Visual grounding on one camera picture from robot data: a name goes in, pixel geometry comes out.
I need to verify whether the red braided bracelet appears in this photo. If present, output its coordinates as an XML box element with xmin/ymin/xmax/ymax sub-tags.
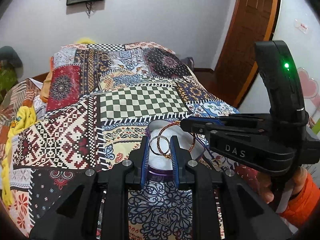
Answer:
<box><xmin>157</xmin><ymin>121</ymin><xmax>197</xmax><ymax>158</ymax></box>

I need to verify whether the silver bangle ring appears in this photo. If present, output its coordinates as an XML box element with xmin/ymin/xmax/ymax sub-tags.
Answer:
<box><xmin>149</xmin><ymin>135</ymin><xmax>172</xmax><ymax>156</ymax></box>

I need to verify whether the purple heart-shaped jewelry box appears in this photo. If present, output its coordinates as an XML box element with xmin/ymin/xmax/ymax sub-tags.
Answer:
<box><xmin>146</xmin><ymin>120</ymin><xmax>205</xmax><ymax>182</ymax></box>

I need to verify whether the right hand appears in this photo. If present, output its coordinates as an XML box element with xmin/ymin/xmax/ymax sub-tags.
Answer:
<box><xmin>257</xmin><ymin>167</ymin><xmax>308</xmax><ymax>204</ymax></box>

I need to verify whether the grey backpack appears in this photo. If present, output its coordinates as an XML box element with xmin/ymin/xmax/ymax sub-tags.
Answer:
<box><xmin>181</xmin><ymin>57</ymin><xmax>195</xmax><ymax>72</ymax></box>

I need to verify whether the colourful patchwork bedspread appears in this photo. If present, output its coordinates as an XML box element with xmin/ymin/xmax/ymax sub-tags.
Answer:
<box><xmin>1</xmin><ymin>42</ymin><xmax>237</xmax><ymax>238</ymax></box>

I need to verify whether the yellow garment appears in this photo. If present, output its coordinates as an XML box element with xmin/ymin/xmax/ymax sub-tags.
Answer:
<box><xmin>1</xmin><ymin>106</ymin><xmax>37</xmax><ymax>207</ymax></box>

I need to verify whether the brown wooden door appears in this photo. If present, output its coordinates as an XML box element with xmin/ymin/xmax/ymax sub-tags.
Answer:
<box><xmin>214</xmin><ymin>0</ymin><xmax>279</xmax><ymax>107</ymax></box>

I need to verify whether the white sliding wardrobe door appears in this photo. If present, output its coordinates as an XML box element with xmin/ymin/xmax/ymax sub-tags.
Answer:
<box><xmin>238</xmin><ymin>0</ymin><xmax>320</xmax><ymax>131</ymax></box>

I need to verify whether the yellow round object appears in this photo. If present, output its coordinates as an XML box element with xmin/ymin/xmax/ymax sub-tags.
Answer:
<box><xmin>75</xmin><ymin>37</ymin><xmax>96</xmax><ymax>44</ymax></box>

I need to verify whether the striped patterned blanket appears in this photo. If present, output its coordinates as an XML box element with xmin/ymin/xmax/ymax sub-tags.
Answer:
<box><xmin>0</xmin><ymin>78</ymin><xmax>45</xmax><ymax>145</ymax></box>

